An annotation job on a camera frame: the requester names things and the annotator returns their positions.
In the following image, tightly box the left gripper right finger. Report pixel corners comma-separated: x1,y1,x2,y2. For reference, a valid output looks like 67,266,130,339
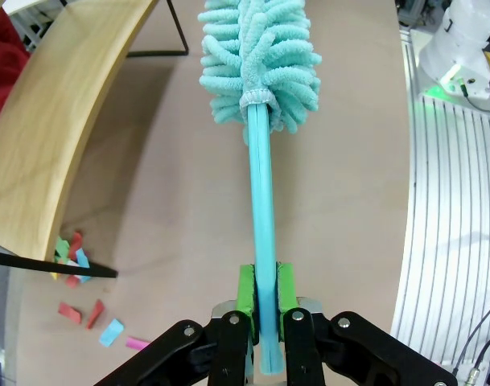
276,261,459,386

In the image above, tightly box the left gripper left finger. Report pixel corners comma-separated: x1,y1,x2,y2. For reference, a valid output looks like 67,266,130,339
93,263,257,386

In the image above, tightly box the teal chenille duster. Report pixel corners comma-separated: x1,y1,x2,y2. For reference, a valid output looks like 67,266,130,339
196,0,323,377

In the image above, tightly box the pink paper scrap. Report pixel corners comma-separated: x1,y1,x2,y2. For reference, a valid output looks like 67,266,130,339
126,335,151,351

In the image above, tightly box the orange-red paper scrap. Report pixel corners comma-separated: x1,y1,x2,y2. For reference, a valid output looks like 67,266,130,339
85,298,105,331

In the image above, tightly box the green paper scrap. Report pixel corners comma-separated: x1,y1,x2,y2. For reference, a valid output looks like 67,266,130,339
53,236,71,258

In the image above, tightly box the person in red jacket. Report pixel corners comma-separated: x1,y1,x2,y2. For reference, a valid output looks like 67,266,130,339
0,7,31,140

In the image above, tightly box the grey cable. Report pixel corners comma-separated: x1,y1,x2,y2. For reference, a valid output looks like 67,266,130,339
449,295,490,377

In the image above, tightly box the aluminium slotted base frame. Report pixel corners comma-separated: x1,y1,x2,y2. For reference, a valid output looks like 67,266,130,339
389,27,490,373

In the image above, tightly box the two-tier wooden shelf black frame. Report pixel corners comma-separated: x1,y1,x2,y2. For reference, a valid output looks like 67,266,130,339
0,0,189,278

